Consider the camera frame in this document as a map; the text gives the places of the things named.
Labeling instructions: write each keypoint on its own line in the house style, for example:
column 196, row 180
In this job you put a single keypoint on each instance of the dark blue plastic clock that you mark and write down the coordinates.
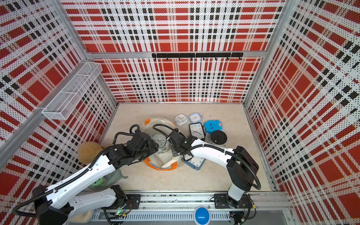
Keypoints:
column 193, row 162

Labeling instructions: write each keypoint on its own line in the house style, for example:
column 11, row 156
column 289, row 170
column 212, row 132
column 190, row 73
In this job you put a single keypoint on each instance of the blue round button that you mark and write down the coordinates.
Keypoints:
column 201, row 216

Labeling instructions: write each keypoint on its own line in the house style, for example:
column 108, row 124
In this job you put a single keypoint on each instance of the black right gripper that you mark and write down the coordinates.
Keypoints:
column 174, row 152

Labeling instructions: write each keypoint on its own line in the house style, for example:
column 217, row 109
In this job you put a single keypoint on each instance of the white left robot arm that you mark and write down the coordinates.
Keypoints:
column 55, row 204

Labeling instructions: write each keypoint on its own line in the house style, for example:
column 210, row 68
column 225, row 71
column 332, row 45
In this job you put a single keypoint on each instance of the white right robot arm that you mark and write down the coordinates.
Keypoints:
column 241, row 167

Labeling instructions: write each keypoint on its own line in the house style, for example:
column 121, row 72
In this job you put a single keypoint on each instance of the green round tape roll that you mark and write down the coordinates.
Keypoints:
column 99, row 183

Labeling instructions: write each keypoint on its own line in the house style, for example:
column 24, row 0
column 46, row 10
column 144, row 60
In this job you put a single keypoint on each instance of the black wall hook rail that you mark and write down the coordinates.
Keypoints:
column 198, row 55

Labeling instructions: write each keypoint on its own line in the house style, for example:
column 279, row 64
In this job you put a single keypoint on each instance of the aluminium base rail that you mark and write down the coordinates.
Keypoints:
column 256, row 208

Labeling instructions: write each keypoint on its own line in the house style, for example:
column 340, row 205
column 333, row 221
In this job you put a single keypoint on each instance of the white clock light blue band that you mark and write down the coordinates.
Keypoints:
column 180, row 119

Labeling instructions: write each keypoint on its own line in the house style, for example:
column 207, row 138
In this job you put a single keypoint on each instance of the beige sponge block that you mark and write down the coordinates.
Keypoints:
column 82, row 218

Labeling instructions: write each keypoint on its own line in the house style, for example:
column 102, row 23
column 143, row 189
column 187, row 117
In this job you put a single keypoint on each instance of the white wire mesh shelf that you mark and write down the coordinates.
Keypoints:
column 64, row 103

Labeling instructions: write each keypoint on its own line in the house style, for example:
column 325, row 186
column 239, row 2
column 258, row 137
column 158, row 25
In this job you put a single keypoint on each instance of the light blue square alarm clock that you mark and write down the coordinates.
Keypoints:
column 195, row 118

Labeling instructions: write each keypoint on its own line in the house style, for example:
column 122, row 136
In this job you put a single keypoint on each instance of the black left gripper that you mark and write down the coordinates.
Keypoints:
column 153, row 147

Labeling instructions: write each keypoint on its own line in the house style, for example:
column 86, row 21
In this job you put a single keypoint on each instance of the white round clock black back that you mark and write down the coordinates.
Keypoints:
column 218, row 137

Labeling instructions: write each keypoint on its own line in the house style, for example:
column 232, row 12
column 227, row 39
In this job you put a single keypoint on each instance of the beige canvas bag orange handles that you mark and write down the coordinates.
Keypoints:
column 165, row 159

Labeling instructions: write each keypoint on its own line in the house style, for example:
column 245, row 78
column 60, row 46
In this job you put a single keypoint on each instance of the black square alarm clock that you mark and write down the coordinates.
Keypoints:
column 196, row 130

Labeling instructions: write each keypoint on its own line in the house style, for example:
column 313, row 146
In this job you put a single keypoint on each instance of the white round analog clock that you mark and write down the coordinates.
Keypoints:
column 160, row 139

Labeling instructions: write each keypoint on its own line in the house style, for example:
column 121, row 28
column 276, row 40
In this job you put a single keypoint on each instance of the bright blue round alarm clock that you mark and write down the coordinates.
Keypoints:
column 213, row 125

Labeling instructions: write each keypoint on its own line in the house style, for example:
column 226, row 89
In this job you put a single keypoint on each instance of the tan plush toy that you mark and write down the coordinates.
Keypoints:
column 87, row 151

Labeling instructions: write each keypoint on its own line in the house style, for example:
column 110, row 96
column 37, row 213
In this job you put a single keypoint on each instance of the grey green cloth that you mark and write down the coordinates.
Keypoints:
column 111, row 179

